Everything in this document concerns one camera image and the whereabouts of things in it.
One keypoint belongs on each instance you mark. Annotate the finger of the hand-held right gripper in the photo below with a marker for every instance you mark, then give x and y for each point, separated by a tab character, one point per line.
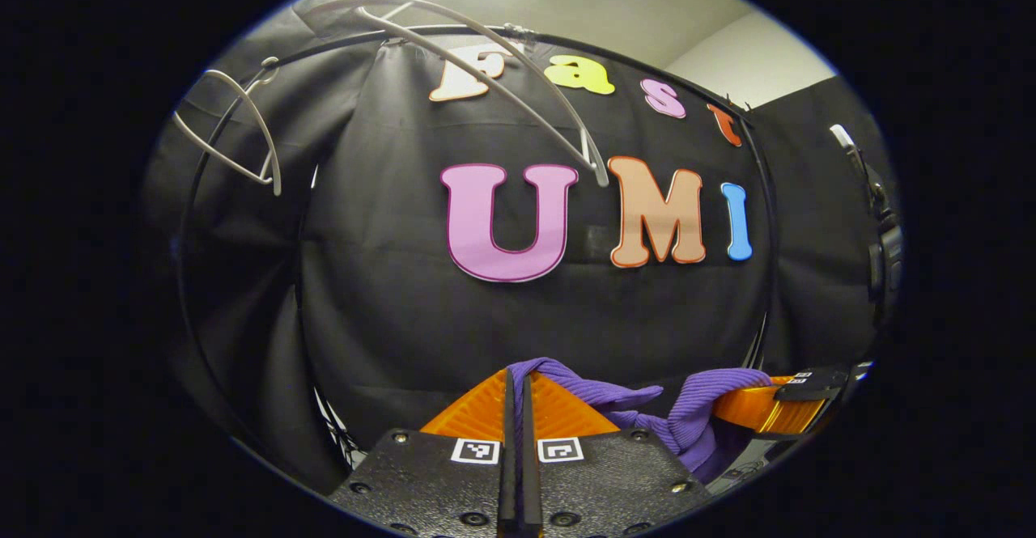
777	413

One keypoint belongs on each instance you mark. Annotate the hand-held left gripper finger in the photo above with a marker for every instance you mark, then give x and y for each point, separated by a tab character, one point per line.
528	457
508	457

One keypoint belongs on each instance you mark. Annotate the purple knit jacket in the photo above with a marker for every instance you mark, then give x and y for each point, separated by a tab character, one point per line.
688	425

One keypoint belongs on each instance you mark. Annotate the white plastic hanger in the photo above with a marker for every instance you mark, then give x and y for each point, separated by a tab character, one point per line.
600	172
277	182

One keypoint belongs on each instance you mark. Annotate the black clothes rack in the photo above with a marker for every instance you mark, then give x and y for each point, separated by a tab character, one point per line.
566	40

